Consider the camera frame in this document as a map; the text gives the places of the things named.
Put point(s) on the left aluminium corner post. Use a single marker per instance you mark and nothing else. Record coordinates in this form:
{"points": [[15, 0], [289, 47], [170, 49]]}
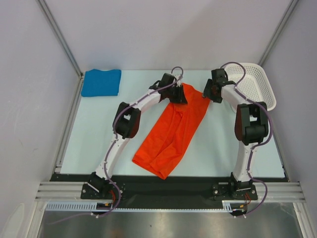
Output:
{"points": [[44, 7]]}

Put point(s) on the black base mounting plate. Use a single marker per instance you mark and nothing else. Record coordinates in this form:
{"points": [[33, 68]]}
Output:
{"points": [[215, 191]]}

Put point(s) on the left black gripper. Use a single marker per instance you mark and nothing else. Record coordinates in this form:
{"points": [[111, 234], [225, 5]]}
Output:
{"points": [[180, 97]]}

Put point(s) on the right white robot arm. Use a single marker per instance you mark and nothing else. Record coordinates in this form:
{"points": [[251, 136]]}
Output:
{"points": [[251, 127]]}

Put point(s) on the white plastic basket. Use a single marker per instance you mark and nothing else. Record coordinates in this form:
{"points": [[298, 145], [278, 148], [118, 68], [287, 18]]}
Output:
{"points": [[255, 84]]}

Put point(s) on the right aluminium corner post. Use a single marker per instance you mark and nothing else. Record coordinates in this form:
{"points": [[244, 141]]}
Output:
{"points": [[279, 30]]}

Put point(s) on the folded blue t shirt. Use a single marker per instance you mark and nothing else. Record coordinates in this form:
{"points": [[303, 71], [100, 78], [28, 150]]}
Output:
{"points": [[100, 83]]}

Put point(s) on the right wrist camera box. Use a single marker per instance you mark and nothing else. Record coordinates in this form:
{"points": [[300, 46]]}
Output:
{"points": [[219, 75]]}

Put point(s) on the orange t shirt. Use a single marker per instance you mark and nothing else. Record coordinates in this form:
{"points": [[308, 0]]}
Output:
{"points": [[168, 140]]}

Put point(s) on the aluminium corner post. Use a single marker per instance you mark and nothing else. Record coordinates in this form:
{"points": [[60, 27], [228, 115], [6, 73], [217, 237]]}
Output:
{"points": [[279, 30], [44, 7]]}

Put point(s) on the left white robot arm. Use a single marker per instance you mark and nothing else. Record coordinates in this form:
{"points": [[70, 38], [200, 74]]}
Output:
{"points": [[126, 125]]}

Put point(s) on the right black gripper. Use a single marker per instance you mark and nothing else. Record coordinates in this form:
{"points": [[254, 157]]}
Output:
{"points": [[213, 92]]}

